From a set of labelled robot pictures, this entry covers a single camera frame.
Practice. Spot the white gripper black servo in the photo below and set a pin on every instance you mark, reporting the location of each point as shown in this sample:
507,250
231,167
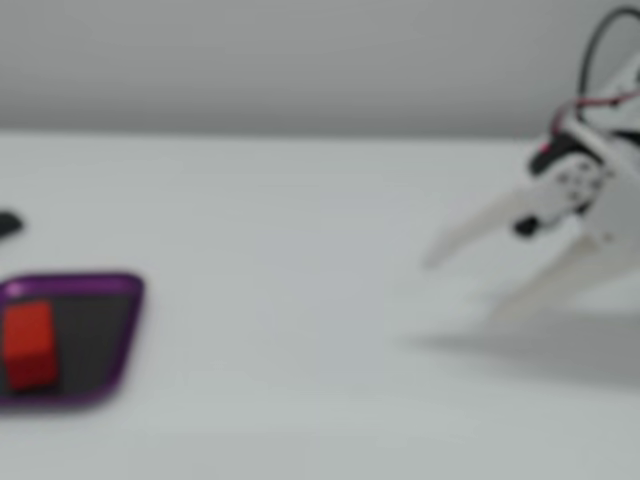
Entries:
575,184

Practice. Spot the red textured cube block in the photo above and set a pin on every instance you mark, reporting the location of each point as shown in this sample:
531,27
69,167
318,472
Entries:
31,345

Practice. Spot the purple metal tray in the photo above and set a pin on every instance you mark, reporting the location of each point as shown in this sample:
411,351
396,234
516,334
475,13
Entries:
131,290

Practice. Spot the black rounded object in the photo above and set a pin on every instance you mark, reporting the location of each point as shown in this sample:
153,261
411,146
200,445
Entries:
9,225

